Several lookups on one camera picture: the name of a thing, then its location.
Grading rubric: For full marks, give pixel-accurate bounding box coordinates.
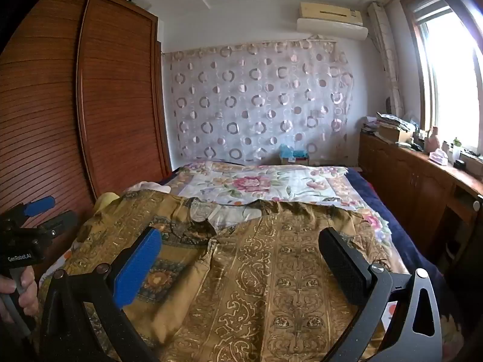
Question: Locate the wrapped pipe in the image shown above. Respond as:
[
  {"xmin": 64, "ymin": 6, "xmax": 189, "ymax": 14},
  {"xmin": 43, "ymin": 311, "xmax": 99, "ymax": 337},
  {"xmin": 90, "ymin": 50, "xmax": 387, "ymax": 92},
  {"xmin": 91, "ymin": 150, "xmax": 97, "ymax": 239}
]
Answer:
[{"xmin": 368, "ymin": 2, "xmax": 404, "ymax": 114}]

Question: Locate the teal item on box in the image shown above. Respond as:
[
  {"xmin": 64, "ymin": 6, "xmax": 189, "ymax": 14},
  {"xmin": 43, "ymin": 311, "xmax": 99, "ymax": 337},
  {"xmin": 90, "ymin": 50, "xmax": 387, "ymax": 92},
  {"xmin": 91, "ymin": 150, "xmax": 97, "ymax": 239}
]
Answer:
[{"xmin": 279, "ymin": 145, "xmax": 310, "ymax": 166}]

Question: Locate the golden patterned shirt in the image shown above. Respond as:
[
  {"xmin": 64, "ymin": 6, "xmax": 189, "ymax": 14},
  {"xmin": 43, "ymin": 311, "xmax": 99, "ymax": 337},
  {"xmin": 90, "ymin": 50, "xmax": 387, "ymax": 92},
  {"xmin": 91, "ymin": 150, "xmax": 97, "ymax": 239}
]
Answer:
[{"xmin": 32, "ymin": 189, "xmax": 412, "ymax": 362}]

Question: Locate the cardboard box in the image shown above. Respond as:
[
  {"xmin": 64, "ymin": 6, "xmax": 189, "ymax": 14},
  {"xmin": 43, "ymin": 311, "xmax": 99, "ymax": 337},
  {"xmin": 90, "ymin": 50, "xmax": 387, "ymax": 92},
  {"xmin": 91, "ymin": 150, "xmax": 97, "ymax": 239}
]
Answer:
[{"xmin": 377, "ymin": 124, "xmax": 414, "ymax": 144}]

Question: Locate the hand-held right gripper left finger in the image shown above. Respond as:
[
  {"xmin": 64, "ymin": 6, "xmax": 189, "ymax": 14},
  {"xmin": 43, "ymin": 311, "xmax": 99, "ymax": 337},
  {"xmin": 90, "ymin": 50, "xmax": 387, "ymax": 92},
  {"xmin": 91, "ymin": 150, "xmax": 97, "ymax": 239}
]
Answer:
[{"xmin": 40, "ymin": 226, "xmax": 163, "ymax": 362}]

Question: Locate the yellow cloth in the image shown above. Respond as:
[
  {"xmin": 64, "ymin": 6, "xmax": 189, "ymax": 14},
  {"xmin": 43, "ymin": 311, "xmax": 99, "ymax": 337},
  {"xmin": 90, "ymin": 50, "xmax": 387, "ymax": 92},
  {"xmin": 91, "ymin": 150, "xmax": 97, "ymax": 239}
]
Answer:
[{"xmin": 92, "ymin": 192, "xmax": 121, "ymax": 215}]

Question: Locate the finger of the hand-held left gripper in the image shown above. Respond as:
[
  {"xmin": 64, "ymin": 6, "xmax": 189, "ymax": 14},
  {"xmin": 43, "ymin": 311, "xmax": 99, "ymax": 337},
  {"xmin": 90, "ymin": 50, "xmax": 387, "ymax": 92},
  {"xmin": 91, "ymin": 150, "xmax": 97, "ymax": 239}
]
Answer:
[
  {"xmin": 37, "ymin": 210, "xmax": 78, "ymax": 243},
  {"xmin": 0, "ymin": 195, "xmax": 56, "ymax": 229}
]

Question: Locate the wall air conditioner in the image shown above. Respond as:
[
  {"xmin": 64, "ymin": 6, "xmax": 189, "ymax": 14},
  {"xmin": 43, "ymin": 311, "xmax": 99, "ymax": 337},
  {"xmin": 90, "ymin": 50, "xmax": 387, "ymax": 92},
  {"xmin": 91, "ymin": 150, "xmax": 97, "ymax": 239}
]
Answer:
[{"xmin": 296, "ymin": 2, "xmax": 368, "ymax": 42}]

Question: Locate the pink bottle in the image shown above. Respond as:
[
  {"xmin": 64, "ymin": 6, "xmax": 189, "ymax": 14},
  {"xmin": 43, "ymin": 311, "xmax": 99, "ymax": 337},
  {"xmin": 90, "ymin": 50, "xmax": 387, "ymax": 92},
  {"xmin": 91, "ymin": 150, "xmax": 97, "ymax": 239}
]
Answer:
[{"xmin": 424, "ymin": 126, "xmax": 442, "ymax": 155}]

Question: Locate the navy blanket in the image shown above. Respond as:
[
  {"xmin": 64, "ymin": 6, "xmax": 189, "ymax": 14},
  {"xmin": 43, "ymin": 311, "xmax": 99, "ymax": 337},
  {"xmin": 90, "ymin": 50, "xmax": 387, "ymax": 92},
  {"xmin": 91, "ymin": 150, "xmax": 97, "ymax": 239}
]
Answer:
[{"xmin": 347, "ymin": 166, "xmax": 453, "ymax": 310}]

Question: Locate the wooden sideboard cabinet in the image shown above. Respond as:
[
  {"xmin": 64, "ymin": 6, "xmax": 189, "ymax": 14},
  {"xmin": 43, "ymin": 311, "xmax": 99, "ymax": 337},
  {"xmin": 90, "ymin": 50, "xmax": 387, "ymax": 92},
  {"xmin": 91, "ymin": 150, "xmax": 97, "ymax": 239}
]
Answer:
[{"xmin": 358, "ymin": 130, "xmax": 483, "ymax": 272}]

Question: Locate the circle-patterned curtain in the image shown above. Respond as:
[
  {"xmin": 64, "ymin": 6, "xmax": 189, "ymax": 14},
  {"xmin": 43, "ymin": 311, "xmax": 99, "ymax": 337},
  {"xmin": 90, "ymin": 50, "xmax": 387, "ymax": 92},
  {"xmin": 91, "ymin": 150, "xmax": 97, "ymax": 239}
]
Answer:
[{"xmin": 162, "ymin": 38, "xmax": 355, "ymax": 167}]

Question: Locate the floral bedsheet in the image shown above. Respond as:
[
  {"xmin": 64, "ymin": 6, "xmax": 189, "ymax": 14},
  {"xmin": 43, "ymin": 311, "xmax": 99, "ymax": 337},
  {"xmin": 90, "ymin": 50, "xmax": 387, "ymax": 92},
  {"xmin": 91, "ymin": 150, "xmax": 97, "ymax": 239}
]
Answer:
[{"xmin": 124, "ymin": 160, "xmax": 412, "ymax": 276}]

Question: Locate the wooden wardrobe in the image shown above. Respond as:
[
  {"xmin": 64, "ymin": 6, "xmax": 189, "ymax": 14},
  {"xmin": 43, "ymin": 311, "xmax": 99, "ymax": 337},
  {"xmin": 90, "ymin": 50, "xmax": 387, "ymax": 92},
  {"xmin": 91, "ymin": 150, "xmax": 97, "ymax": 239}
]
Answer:
[{"xmin": 0, "ymin": 0, "xmax": 174, "ymax": 272}]

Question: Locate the window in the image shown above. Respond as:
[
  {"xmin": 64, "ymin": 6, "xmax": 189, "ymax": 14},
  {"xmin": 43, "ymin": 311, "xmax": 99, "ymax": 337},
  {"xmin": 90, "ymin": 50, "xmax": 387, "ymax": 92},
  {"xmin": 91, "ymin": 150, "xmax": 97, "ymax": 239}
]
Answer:
[{"xmin": 400, "ymin": 0, "xmax": 483, "ymax": 159}]

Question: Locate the cream cloth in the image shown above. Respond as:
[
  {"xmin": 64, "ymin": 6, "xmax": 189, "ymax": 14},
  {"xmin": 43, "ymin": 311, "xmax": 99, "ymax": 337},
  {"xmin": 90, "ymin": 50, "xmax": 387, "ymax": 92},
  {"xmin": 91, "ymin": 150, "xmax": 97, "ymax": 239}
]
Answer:
[{"xmin": 124, "ymin": 182, "xmax": 167, "ymax": 193}]

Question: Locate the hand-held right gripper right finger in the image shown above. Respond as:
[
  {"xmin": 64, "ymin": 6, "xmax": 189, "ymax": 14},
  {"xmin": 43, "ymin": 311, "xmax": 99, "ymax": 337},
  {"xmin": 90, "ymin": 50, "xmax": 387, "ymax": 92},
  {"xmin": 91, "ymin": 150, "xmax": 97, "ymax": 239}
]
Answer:
[{"xmin": 319, "ymin": 227, "xmax": 442, "ymax": 362}]

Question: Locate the person's left hand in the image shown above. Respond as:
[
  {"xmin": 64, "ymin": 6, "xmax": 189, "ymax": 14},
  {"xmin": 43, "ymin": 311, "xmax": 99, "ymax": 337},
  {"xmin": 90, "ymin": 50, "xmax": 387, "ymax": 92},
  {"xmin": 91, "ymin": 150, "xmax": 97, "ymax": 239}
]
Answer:
[{"xmin": 0, "ymin": 266, "xmax": 39, "ymax": 323}]

